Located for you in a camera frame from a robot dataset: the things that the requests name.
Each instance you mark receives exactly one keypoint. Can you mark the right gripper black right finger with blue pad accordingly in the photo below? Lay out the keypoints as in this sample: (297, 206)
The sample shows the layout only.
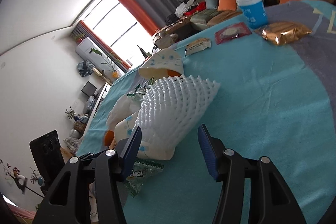
(258, 181)

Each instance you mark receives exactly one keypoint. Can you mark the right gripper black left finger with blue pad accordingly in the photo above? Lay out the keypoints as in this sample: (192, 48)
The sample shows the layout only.
(67, 200)

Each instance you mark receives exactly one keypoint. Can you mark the white paper cup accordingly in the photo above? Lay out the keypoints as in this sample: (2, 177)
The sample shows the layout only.
(157, 65)
(123, 129)

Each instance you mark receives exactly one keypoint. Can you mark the white tissue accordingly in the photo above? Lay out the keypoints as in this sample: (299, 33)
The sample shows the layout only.
(123, 108)

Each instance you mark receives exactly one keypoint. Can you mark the orange peel near cup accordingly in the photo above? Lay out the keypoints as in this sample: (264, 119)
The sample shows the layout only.
(109, 139)

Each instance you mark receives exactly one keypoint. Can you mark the green white candy wrapper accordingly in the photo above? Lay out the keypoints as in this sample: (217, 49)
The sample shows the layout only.
(142, 169)

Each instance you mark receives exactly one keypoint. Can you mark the small black monitor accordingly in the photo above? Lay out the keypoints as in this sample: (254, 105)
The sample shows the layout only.
(89, 89)

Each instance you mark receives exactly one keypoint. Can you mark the white tv cabinet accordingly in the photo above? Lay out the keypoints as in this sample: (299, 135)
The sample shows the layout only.
(101, 94)

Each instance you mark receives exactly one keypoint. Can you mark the teal grey tablecloth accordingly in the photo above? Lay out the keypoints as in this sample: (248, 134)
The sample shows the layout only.
(273, 101)

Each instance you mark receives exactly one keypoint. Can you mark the tall green potted plant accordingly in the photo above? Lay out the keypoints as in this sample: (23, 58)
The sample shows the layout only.
(103, 62)

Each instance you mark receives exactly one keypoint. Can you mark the clear green plastic wrapper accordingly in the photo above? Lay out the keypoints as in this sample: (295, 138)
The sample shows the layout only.
(141, 90)

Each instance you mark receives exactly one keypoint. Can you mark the white standing air conditioner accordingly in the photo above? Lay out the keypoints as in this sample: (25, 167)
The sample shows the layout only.
(84, 51)

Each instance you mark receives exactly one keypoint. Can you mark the grey orange curtain left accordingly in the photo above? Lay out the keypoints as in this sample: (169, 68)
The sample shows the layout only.
(81, 30)

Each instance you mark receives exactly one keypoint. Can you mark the white foam fruit net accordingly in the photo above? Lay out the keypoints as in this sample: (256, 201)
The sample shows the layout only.
(172, 106)

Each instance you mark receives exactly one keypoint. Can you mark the orange peel in far cup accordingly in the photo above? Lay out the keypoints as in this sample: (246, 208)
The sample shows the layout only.
(173, 73)

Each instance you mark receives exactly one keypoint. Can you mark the cluttered coffee table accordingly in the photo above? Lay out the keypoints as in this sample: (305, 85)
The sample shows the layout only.
(165, 38)

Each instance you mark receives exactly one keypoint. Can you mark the gold foil snack bag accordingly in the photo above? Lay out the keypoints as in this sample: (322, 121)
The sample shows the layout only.
(282, 33)

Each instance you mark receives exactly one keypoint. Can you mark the white brown snack wrapper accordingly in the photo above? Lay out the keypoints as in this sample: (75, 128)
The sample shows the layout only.
(198, 45)

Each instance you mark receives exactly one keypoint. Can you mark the red cookie wrapper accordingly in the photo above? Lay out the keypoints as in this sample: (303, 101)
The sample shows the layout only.
(234, 31)

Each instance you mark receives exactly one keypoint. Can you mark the blue cup white lid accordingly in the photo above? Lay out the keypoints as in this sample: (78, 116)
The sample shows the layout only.
(254, 12)

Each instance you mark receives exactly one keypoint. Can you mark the clothes pile on sofa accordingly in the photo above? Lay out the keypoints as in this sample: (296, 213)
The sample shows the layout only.
(185, 9)

